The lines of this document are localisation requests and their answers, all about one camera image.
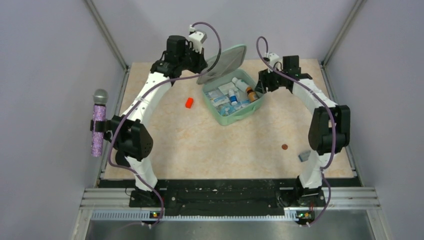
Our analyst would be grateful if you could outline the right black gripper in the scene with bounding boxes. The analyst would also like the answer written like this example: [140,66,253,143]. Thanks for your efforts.
[255,65,288,95]

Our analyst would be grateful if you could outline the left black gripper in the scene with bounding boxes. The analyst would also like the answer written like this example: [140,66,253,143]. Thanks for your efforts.
[179,44,208,75]

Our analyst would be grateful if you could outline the brown bottle orange cap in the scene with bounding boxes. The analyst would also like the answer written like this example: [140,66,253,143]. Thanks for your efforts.
[245,86,259,103]

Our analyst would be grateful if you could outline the white bottle green label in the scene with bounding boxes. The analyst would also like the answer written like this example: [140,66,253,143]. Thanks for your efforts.
[231,77,251,93]

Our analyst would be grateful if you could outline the small blue capped bottle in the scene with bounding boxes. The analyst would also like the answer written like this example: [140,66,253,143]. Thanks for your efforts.
[228,89,238,106]

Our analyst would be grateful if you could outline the mint green medicine case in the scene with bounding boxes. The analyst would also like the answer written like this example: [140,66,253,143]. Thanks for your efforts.
[196,44,263,126]

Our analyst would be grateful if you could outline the white gauze packet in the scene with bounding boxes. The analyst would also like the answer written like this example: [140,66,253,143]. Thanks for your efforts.
[218,82,236,95]

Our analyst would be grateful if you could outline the blue cotton swab packet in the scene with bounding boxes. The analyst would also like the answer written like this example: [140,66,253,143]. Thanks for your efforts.
[216,103,236,117]

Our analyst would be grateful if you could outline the blue white bagged packet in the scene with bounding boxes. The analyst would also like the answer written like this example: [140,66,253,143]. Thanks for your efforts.
[205,89,230,107]

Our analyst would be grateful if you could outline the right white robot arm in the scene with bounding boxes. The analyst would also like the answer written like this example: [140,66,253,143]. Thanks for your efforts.
[255,52,351,206]

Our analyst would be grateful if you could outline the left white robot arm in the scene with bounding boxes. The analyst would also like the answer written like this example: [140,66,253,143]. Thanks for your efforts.
[110,31,208,207]

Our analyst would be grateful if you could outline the orange red small box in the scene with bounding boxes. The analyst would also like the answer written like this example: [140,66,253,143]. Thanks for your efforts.
[185,97,194,109]

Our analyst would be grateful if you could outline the grey blue pill blister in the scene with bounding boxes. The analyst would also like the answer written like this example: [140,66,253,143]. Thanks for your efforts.
[298,150,311,163]

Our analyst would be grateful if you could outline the purple glitter microphone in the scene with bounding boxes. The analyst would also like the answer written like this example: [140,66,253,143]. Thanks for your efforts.
[90,89,109,157]

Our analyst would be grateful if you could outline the black microphone stand base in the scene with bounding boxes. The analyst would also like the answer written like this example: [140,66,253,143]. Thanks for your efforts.
[115,152,130,168]

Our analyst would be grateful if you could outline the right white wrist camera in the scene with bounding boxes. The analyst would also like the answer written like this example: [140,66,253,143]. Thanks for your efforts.
[265,52,283,70]

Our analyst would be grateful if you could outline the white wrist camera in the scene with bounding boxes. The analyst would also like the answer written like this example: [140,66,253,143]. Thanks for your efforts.
[187,25,207,54]
[265,52,283,70]

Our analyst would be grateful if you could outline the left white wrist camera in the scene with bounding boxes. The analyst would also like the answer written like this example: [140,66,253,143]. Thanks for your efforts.
[187,25,207,54]

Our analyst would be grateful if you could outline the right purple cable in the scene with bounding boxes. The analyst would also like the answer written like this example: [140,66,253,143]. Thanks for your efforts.
[256,35,338,228]

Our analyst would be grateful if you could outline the purple cable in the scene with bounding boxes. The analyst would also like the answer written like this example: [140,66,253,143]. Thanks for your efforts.
[256,35,338,228]
[107,21,223,229]

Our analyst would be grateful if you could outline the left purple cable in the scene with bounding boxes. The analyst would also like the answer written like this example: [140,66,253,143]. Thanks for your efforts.
[107,21,223,229]

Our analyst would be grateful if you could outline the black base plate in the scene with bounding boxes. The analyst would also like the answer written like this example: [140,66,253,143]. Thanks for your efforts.
[129,178,325,217]

